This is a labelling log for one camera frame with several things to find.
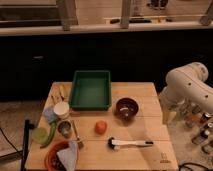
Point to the black metal stand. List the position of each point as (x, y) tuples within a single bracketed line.
[(28, 126)]

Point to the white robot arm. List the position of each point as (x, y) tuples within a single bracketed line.
[(186, 83)]

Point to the small wooden brush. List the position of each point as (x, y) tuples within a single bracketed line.
[(79, 141)]

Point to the green chili pepper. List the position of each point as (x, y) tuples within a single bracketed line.
[(50, 137)]

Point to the orange bowl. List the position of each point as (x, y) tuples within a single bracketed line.
[(52, 162)]

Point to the light green round lid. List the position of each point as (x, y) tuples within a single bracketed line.
[(39, 135)]

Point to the yellow banana peel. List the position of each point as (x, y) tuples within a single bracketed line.
[(59, 94)]

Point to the blue sponge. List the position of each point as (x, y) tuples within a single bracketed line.
[(49, 115)]

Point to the red tomato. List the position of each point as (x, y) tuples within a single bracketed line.
[(100, 127)]

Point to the purple bowl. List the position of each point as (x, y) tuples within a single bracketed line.
[(126, 109)]

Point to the spice bottle rack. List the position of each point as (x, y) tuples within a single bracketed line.
[(195, 126)]

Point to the grey cloth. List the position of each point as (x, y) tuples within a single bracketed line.
[(68, 156)]

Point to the green plastic tray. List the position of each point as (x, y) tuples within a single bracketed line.
[(91, 90)]

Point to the small metal cup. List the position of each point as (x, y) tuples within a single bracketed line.
[(65, 129)]

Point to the white round container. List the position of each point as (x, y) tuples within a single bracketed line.
[(61, 109)]

